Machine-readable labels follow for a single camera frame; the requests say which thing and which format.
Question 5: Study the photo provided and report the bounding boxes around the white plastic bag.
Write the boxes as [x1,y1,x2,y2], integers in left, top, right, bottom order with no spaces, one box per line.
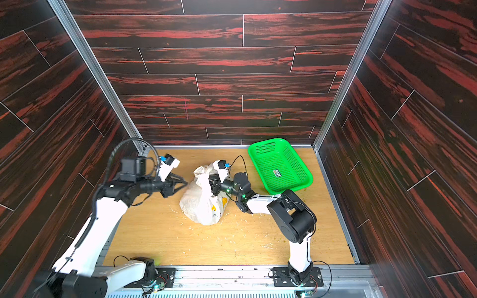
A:
[180,164,229,225]

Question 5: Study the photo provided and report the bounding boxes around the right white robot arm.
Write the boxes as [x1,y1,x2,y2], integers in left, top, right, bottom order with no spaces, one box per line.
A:
[208,173,317,284]

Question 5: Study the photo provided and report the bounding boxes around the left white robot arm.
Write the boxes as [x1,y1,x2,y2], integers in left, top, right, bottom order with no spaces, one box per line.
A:
[33,154,187,298]

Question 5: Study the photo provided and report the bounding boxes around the green plastic basket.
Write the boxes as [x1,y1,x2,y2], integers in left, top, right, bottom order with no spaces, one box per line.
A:
[248,138,313,195]

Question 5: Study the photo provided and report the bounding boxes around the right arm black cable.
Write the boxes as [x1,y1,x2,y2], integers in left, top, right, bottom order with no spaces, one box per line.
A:
[227,154,248,176]

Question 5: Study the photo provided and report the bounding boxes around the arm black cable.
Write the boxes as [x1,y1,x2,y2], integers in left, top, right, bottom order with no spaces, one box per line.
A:
[70,137,161,258]
[227,154,248,176]

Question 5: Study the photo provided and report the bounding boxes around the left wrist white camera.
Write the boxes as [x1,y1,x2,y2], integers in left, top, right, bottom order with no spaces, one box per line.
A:
[158,154,180,182]

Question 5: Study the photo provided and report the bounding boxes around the wrist white camera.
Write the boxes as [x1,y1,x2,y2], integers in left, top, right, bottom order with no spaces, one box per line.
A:
[212,160,231,183]
[158,154,180,182]

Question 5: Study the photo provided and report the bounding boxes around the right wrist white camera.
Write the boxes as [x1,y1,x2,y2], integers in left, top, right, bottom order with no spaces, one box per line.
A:
[212,160,231,183]

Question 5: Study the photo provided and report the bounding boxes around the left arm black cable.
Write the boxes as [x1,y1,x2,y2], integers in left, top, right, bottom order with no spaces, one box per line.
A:
[70,137,161,258]

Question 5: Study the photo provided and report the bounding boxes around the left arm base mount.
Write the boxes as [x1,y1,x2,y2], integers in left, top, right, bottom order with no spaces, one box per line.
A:
[111,257,177,298]

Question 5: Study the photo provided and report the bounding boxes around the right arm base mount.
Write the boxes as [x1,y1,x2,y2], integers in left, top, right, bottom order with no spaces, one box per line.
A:
[268,263,324,297]

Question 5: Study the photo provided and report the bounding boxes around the metal front rail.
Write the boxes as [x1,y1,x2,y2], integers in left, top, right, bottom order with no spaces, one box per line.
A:
[110,262,383,298]

